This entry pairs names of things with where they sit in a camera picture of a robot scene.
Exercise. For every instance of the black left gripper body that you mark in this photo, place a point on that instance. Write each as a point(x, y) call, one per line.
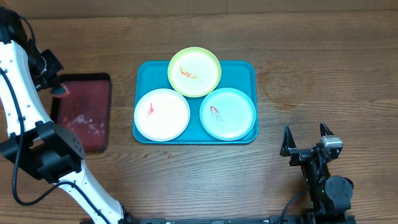
point(49, 70)

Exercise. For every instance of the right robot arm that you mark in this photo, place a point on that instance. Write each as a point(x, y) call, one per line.
point(330, 195)

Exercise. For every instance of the yellow plate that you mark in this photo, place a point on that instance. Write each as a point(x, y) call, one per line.
point(194, 72)

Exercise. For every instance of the dark red water tray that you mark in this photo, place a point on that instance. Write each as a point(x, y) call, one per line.
point(86, 110)

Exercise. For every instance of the white pink plate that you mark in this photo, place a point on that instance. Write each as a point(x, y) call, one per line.
point(162, 115)

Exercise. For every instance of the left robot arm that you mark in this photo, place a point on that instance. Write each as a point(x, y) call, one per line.
point(37, 145)

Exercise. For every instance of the light blue plate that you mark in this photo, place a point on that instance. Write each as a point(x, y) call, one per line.
point(227, 114)

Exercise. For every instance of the teal plastic tray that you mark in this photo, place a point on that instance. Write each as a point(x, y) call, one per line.
point(238, 74)

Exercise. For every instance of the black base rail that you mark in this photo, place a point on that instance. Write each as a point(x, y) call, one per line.
point(273, 219)

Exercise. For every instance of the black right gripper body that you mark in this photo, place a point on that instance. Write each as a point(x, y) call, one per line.
point(315, 166)

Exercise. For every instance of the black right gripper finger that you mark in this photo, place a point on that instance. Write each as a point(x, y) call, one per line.
point(324, 130)
point(288, 142)

